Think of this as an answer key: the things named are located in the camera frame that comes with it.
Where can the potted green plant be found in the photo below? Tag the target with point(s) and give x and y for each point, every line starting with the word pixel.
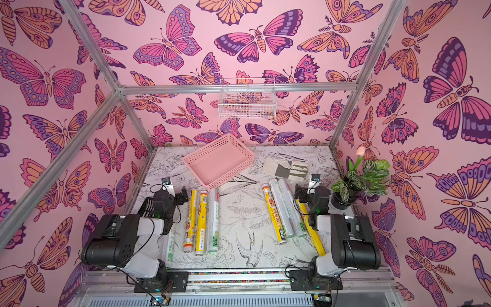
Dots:
pixel 362 177

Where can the clear green wrap roll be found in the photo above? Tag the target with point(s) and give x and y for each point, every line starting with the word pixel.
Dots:
pixel 294 217

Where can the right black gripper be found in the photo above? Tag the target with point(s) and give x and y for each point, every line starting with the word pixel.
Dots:
pixel 301 190

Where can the clear white wrap roll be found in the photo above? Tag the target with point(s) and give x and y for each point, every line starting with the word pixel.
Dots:
pixel 168 245

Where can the aluminium front rail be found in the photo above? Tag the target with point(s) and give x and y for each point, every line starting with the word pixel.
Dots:
pixel 243 287

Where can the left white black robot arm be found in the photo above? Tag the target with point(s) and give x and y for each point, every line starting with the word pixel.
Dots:
pixel 140 245

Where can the folded beige striped cloth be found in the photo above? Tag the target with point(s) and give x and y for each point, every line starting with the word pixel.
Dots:
pixel 292 170

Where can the clear silver wrap roll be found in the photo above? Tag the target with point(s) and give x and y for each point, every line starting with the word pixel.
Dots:
pixel 281 207

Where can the pink plastic basket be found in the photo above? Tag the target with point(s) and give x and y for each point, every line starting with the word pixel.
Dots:
pixel 219 161

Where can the yellow red wrap roll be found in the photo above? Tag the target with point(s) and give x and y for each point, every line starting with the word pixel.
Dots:
pixel 190 227
pixel 274 214

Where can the white wire wall basket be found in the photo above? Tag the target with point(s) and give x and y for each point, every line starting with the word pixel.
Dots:
pixel 247 98

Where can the yellow wrap box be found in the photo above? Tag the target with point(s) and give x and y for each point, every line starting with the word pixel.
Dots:
pixel 317 243

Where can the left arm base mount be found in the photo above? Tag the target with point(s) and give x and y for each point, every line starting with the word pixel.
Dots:
pixel 170 281

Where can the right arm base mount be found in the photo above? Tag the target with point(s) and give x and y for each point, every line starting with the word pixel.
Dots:
pixel 314 280

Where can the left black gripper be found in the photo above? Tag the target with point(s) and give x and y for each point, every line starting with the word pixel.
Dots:
pixel 178 197

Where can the white green wrap roll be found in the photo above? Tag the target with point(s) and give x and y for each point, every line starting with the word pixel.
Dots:
pixel 213 230

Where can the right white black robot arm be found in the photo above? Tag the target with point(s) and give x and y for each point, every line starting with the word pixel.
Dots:
pixel 343 242

